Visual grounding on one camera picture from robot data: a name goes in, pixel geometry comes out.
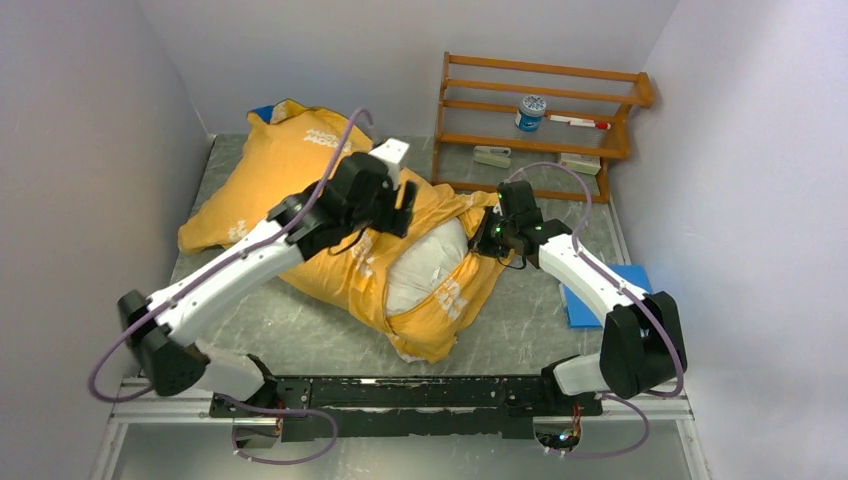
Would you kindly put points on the red and white marker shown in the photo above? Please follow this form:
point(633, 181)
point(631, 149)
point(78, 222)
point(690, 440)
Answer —
point(580, 122)

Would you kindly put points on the blue round jar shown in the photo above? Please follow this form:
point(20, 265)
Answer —
point(531, 111)

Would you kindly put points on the blue and orange pillowcase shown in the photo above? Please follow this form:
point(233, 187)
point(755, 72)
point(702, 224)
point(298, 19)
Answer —
point(288, 149)

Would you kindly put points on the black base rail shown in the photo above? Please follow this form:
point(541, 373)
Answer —
point(506, 405)

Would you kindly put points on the white pillow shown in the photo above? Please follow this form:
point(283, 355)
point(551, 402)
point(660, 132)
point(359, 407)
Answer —
point(424, 266)

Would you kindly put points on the blue foam pad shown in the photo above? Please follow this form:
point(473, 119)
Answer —
point(587, 310)

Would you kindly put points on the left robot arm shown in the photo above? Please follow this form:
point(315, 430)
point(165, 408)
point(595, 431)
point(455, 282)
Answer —
point(166, 325)

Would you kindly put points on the small white box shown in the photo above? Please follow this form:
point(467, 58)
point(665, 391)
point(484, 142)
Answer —
point(584, 164)

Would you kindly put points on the orange wooden rack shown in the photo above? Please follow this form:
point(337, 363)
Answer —
point(477, 104)

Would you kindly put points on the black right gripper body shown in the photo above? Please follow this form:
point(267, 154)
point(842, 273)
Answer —
point(492, 238)

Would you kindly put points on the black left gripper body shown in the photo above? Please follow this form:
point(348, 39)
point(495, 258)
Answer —
point(377, 215)

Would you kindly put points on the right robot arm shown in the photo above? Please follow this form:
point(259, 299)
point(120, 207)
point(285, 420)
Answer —
point(642, 343)

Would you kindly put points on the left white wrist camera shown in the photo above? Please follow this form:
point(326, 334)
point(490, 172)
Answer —
point(391, 153)

